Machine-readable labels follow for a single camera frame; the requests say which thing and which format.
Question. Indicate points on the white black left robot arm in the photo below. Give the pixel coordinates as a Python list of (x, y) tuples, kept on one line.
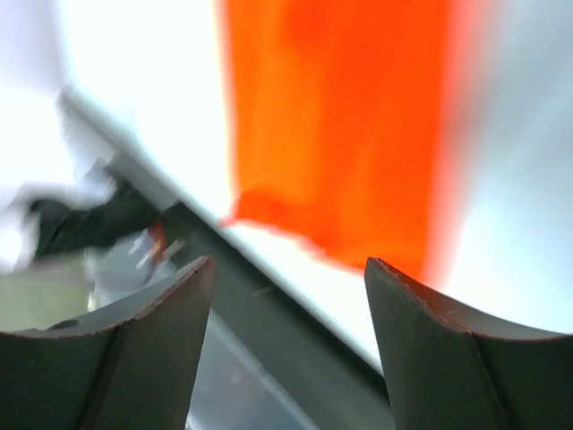
[(40, 223)]

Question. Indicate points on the black front mounting rail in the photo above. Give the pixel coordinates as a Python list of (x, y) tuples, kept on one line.
[(328, 381)]

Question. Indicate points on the orange t-shirt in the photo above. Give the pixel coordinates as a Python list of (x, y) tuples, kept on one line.
[(349, 122)]

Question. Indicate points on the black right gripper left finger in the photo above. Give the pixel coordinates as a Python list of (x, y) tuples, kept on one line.
[(128, 365)]

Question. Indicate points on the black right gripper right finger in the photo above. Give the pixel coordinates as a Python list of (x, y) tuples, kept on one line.
[(450, 366)]

